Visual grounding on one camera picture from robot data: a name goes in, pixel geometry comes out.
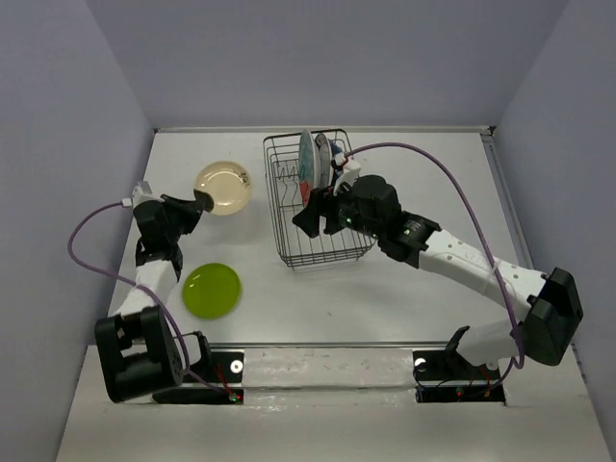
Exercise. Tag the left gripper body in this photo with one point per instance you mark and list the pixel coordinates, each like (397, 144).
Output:
(181, 218)

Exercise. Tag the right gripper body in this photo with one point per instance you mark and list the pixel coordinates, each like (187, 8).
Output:
(350, 215)

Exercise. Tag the cream plate with flower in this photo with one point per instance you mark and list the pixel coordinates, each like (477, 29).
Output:
(228, 183)

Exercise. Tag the dark blue plate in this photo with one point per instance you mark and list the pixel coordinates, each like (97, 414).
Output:
(336, 158)

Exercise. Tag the red and teal plate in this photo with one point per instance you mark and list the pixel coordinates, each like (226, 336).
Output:
(309, 167)

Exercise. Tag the white plate teal lettered rim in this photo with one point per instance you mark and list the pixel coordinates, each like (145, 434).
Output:
(327, 149)

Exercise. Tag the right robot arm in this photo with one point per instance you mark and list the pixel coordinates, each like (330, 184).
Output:
(543, 309)

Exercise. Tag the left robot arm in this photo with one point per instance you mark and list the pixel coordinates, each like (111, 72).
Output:
(140, 349)

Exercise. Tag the lime green plate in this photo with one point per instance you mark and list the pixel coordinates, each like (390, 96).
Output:
(211, 291)

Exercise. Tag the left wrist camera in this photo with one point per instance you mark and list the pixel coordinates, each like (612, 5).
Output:
(142, 192)

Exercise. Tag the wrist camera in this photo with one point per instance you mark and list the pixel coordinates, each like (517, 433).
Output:
(142, 192)
(352, 171)

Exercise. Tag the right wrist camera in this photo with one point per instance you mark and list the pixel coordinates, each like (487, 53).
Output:
(352, 171)

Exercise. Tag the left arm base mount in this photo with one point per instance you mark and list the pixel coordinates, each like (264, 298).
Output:
(224, 377)

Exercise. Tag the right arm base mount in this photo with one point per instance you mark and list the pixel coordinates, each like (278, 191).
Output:
(444, 376)

